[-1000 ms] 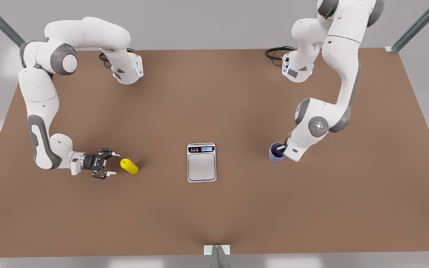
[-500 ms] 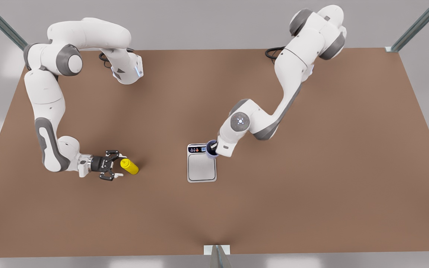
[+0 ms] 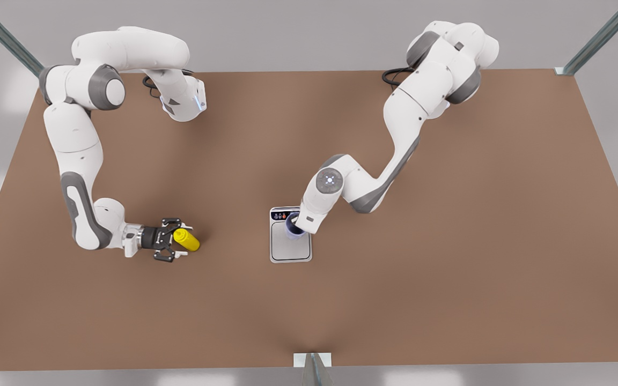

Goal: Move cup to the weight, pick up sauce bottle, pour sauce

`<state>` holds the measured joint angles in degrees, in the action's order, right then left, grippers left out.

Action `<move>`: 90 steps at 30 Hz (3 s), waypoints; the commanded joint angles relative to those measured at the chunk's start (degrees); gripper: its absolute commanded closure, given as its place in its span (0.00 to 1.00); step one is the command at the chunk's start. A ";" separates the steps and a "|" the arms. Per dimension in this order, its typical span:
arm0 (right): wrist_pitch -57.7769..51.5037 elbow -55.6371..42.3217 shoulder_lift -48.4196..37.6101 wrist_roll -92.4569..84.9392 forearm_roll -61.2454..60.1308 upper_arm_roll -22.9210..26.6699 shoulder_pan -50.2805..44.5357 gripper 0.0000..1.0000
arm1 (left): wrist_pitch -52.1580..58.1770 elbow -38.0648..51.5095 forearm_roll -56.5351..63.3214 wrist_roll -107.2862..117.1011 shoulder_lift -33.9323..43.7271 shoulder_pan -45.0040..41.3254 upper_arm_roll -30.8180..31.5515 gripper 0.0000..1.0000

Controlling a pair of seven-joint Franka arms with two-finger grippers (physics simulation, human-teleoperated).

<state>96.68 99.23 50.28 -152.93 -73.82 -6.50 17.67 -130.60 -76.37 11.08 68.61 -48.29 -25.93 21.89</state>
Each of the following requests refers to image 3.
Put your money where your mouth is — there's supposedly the silver frame post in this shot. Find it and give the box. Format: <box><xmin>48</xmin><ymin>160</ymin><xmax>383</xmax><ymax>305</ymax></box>
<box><xmin>554</xmin><ymin>0</ymin><xmax>618</xmax><ymax>76</ymax></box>
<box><xmin>0</xmin><ymin>0</ymin><xmax>46</xmax><ymax>77</ymax></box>
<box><xmin>293</xmin><ymin>352</ymin><xmax>333</xmax><ymax>386</ymax></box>

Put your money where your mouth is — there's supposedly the silver kitchen scale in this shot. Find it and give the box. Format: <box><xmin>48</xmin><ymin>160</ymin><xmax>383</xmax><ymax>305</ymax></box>
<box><xmin>269</xmin><ymin>206</ymin><xmax>313</xmax><ymax>264</ymax></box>

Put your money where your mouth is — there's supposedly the yellow sauce bottle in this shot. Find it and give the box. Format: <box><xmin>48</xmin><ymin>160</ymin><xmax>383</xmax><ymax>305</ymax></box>
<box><xmin>173</xmin><ymin>228</ymin><xmax>201</xmax><ymax>253</ymax></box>

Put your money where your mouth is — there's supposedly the black cable loop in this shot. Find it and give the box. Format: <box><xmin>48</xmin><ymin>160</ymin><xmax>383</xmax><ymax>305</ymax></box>
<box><xmin>142</xmin><ymin>69</ymin><xmax>195</xmax><ymax>100</ymax></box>
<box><xmin>381</xmin><ymin>66</ymin><xmax>416</xmax><ymax>87</ymax></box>

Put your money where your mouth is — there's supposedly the blue cup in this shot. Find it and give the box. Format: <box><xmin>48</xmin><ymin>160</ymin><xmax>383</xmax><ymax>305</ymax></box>
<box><xmin>285</xmin><ymin>212</ymin><xmax>306</xmax><ymax>238</ymax></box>

